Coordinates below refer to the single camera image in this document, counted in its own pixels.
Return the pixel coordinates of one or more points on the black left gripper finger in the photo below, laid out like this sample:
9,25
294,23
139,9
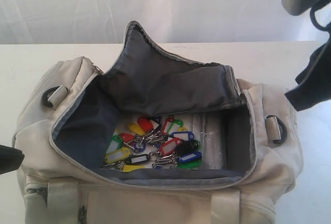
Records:
10,159

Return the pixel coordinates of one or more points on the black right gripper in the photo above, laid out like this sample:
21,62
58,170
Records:
313,82

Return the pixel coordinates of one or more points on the beige duffel bag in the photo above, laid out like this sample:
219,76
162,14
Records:
251,153

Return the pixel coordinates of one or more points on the yellow key tag lower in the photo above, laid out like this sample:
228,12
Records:
117,155

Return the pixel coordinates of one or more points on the yellow flat key tag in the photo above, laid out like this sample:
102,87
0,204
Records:
129,168

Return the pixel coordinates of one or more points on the red key tag left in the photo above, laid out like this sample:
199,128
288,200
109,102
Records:
127,138

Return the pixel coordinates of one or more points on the red key tag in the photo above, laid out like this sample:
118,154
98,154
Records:
127,138
168,147
147,124
172,125

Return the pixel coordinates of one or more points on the black key tag lower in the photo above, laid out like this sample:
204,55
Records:
137,159

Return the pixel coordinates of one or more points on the black key tag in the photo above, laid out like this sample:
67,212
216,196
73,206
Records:
137,159
187,147

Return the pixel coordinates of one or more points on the blue key tag lower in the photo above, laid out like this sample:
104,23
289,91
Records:
193,156

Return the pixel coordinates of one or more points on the blue key tag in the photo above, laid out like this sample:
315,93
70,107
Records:
193,156
183,135

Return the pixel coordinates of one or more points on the red key tag upper right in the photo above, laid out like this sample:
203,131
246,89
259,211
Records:
172,125

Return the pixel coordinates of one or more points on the white backdrop curtain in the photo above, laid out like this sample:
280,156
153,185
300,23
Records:
166,21

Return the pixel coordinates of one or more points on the green key tag lower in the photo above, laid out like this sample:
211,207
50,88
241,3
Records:
189,165

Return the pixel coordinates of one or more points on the red key tag lower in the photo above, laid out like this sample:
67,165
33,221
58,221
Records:
168,147

